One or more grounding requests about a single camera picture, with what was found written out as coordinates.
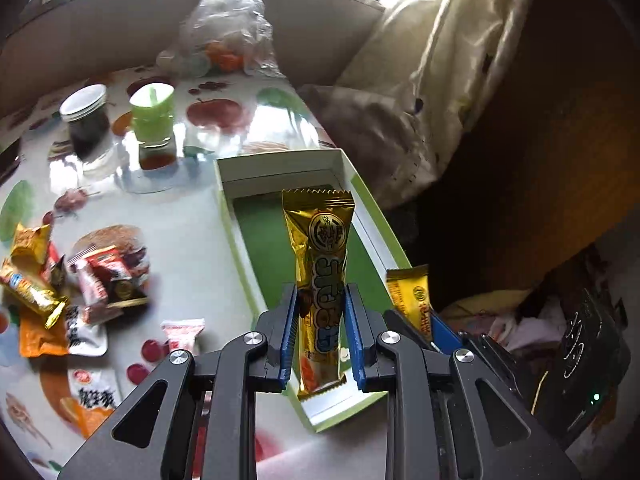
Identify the long gold snack bar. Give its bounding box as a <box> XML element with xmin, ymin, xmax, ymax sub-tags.
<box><xmin>281</xmin><ymin>187</ymin><xmax>357</xmax><ymax>401</ymax></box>

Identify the clear plastic bag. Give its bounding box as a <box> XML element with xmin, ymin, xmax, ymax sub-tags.
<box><xmin>157</xmin><ymin>0</ymin><xmax>286</xmax><ymax>78</ymax></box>

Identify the dark jar with white lid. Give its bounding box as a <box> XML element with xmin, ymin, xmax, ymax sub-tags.
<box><xmin>59</xmin><ymin>84</ymin><xmax>112</xmax><ymax>158</ymax></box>

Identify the green and white box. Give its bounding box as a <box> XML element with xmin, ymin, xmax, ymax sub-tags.
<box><xmin>214</xmin><ymin>147</ymin><xmax>413</xmax><ymax>433</ymax></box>

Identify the grey brown cloth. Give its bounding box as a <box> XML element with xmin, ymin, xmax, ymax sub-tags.
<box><xmin>299</xmin><ymin>85</ymin><xmax>441</xmax><ymax>206</ymax></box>

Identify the pile of light cloths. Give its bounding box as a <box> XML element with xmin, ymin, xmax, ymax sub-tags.
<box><xmin>440</xmin><ymin>290</ymin><xmax>576</xmax><ymax>356</ymax></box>

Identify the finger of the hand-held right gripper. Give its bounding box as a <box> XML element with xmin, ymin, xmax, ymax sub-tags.
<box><xmin>430</xmin><ymin>311</ymin><xmax>501</xmax><ymax>366</ymax></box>
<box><xmin>383</xmin><ymin>308</ymin><xmax>436</xmax><ymax>353</ymax></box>

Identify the round glass coaster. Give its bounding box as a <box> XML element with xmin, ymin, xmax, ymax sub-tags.
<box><xmin>82</xmin><ymin>150</ymin><xmax>198</xmax><ymax>196</ymax></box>

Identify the gold packet with blue print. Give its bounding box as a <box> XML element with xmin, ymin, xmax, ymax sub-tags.
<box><xmin>0</xmin><ymin>259</ymin><xmax>68</xmax><ymax>330</ymax></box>

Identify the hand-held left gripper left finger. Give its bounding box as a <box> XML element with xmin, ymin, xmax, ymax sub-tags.
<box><xmin>57</xmin><ymin>284</ymin><xmax>300</xmax><ymax>480</ymax></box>

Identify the dark wooden cabinet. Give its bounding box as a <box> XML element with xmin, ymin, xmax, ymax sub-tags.
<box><xmin>415</xmin><ymin>0</ymin><xmax>640</xmax><ymax>311</ymax></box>

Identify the cream patterned curtain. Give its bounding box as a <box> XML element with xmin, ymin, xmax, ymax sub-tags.
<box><xmin>335</xmin><ymin>0</ymin><xmax>551</xmax><ymax>211</ymax></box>

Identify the small pink white candy packet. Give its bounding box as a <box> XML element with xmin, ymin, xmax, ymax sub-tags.
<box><xmin>161</xmin><ymin>319</ymin><xmax>206</xmax><ymax>353</ymax></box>

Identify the tangerine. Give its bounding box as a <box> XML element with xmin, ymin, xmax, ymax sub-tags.
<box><xmin>207</xmin><ymin>42</ymin><xmax>246</xmax><ymax>72</ymax></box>

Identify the green plastic jar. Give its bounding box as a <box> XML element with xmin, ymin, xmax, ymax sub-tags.
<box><xmin>129</xmin><ymin>82</ymin><xmax>178</xmax><ymax>171</ymax></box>

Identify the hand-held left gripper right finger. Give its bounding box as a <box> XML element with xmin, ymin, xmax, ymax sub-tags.
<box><xmin>344</xmin><ymin>283</ymin><xmax>583</xmax><ymax>480</ymax></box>

